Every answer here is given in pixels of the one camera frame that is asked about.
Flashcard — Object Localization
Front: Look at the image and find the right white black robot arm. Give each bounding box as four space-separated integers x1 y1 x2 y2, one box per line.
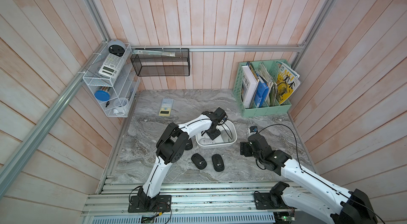
240 133 380 224

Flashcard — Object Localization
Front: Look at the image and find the yellow blue calculator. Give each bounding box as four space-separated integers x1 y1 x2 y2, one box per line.
159 98 174 117

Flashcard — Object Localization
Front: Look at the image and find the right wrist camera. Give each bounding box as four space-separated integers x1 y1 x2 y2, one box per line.
248 126 259 136

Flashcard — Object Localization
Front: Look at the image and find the white grey desk calculator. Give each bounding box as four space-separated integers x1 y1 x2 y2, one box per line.
98 54 125 79

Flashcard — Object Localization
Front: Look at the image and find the thick white book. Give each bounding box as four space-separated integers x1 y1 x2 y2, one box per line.
241 65 259 109

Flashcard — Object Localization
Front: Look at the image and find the white wire wall shelf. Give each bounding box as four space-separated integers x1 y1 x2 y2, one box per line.
83 40 139 118

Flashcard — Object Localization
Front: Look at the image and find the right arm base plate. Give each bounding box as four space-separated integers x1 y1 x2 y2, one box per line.
253 191 295 211

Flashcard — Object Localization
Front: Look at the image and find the blue lid container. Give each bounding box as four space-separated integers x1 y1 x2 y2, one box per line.
94 86 111 102

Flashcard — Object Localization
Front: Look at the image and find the aluminium rail base frame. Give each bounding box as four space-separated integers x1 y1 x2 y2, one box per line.
79 182 346 224

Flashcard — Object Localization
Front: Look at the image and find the black mouse with logo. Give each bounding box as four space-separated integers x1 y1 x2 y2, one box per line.
212 154 225 172

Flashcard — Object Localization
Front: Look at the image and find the yellow art magazine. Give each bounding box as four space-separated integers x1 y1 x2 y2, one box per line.
276 61 301 105

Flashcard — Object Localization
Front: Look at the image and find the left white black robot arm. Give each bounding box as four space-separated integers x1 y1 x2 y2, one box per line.
137 108 227 205

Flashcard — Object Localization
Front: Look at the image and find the round grey black speaker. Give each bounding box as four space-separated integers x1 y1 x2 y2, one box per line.
108 40 126 57

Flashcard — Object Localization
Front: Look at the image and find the black mesh wall basket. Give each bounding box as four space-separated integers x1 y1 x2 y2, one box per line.
130 48 191 77

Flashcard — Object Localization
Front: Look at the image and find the green plastic file crate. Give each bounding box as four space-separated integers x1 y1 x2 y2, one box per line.
232 59 291 117

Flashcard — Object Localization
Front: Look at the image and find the black ribbed mouse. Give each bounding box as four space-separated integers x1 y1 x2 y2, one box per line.
185 138 193 151

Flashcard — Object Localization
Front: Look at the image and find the white cup on shelf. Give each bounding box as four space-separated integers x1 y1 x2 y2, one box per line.
113 97 129 116

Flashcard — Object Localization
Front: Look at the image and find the blue folder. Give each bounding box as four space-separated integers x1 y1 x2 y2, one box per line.
253 77 269 108

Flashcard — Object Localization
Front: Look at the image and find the white plastic storage box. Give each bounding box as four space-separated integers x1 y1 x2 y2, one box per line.
196 121 237 149

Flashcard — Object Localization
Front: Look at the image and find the flat packet on basket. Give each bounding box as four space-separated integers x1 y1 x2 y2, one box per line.
133 49 176 57

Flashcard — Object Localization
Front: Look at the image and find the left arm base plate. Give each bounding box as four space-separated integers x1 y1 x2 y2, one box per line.
128 195 172 213

